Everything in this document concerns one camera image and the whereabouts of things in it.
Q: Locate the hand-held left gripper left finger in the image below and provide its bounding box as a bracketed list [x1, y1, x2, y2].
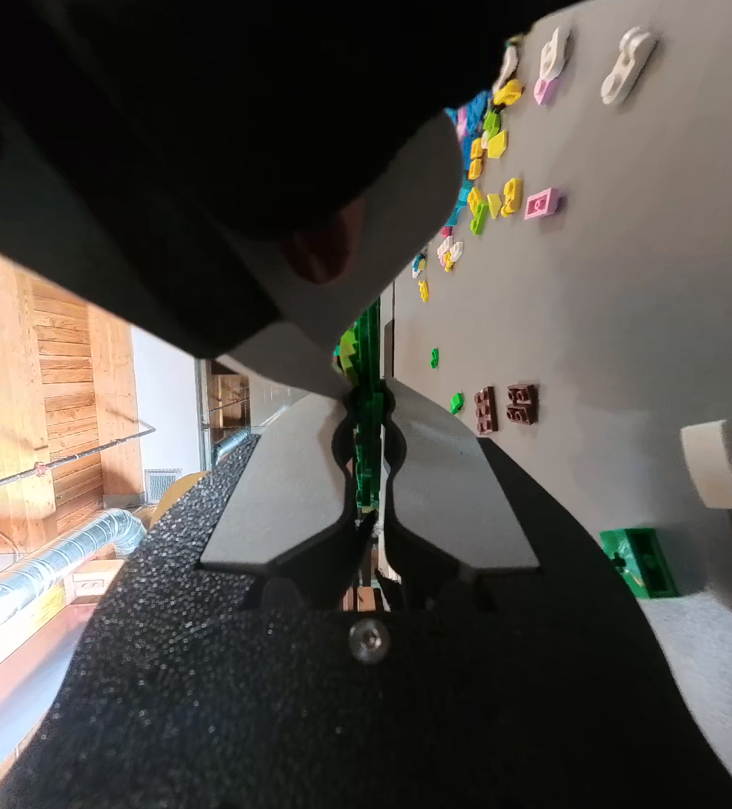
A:
[198, 388, 359, 573]

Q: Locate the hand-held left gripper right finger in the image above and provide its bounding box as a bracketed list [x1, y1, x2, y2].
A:
[381, 376, 541, 573]

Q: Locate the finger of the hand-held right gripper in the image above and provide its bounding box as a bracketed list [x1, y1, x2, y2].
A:
[227, 110, 464, 400]
[0, 145, 281, 362]

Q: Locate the green lego build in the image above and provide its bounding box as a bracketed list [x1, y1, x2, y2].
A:
[334, 300, 384, 514]

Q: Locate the brown square lego plate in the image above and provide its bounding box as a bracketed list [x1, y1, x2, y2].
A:
[473, 387, 498, 436]

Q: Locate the pile of colourful lego bricks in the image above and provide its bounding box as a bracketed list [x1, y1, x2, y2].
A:
[411, 38, 526, 304]

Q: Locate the dark brown lego plate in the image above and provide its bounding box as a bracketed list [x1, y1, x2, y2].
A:
[506, 383, 540, 426]

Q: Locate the pink lego plate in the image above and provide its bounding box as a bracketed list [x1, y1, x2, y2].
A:
[524, 188, 563, 221]

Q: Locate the green lego brick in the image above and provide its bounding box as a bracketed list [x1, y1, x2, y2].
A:
[598, 526, 679, 599]

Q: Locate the white rounded lego plate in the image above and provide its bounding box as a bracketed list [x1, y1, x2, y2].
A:
[533, 27, 572, 107]
[600, 27, 659, 106]

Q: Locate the white curved lego brick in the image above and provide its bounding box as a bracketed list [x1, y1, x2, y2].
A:
[681, 419, 732, 512]

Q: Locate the person's right hand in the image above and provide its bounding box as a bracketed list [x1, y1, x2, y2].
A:
[280, 201, 370, 287]

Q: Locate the metal railing pipe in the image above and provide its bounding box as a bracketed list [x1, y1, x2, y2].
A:
[0, 422, 157, 501]

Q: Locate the white wall vent grille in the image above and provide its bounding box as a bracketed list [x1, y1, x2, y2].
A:
[145, 468, 183, 504]

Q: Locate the silver flexible air duct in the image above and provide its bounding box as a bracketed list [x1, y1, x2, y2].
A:
[0, 506, 147, 628]

